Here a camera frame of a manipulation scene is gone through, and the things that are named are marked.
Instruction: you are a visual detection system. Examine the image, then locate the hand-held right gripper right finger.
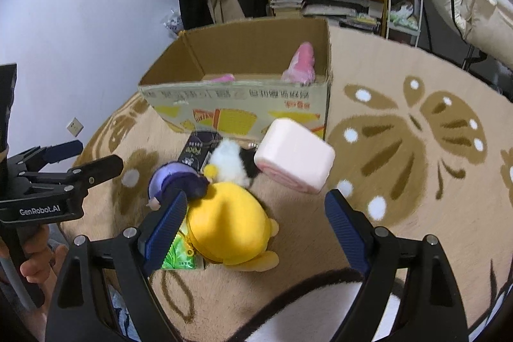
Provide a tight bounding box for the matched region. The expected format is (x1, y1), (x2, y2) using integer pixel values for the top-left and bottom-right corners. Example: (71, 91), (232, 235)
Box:
(324, 189), (469, 342)

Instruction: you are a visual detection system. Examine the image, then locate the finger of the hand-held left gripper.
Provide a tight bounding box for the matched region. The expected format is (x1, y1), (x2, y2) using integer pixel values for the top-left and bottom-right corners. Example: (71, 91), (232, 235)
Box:
(8, 140), (83, 176)
(24, 155), (124, 202)

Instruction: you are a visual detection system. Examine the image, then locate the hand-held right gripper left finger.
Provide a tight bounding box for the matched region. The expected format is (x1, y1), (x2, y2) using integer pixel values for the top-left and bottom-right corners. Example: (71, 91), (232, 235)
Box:
(45, 190), (189, 342)

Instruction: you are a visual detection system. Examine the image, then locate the green tissue packet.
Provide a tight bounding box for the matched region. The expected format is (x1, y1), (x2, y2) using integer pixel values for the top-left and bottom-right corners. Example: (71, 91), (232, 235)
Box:
(160, 222), (207, 271)

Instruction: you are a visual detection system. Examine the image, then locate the purple haired plush doll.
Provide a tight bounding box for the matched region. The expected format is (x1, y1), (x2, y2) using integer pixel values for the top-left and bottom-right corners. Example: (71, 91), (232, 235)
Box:
(146, 162), (213, 211)

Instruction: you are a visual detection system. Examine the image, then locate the yellow plush toy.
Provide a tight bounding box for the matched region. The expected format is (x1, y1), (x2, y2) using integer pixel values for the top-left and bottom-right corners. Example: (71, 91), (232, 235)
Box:
(185, 182), (280, 272)

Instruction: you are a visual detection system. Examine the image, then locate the black tissue packet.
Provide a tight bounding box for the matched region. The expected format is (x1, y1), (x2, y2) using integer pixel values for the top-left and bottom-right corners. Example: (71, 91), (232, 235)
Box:
(177, 131), (223, 170)

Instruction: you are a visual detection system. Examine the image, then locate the white and black plush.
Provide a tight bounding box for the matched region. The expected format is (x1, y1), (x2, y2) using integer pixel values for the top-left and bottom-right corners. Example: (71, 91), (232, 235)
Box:
(202, 139), (261, 190)

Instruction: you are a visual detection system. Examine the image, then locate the printed cardboard box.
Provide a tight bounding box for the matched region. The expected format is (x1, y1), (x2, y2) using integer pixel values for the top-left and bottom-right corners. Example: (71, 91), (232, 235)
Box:
(137, 17), (333, 140)

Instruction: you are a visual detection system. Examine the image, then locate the pink plastic packet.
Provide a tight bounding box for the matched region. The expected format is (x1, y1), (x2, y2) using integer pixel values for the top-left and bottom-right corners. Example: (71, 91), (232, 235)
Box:
(281, 41), (317, 83)

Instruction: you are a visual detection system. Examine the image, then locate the person's left hand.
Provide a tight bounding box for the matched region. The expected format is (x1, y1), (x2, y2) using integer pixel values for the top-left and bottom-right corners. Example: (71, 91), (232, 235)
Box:
(19, 225), (69, 282)

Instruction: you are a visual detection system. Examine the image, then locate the beige butterfly blanket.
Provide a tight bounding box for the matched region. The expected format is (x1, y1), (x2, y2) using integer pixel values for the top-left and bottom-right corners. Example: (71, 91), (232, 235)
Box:
(82, 23), (513, 342)

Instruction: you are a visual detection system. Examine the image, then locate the clear plastic bag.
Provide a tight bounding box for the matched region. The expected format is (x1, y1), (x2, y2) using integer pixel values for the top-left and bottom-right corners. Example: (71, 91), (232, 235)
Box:
(162, 9), (185, 36)

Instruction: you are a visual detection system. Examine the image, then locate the white and green bundle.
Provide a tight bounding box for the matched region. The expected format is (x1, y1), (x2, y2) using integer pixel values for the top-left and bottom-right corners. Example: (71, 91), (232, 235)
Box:
(391, 1), (417, 29)

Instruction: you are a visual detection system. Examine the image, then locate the stack of books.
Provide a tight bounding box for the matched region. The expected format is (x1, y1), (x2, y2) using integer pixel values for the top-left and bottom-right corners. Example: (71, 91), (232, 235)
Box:
(269, 0), (386, 35)

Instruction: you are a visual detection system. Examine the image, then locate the white metal cart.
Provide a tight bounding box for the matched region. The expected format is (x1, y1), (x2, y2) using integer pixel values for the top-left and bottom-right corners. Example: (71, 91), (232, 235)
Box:
(387, 0), (425, 48)

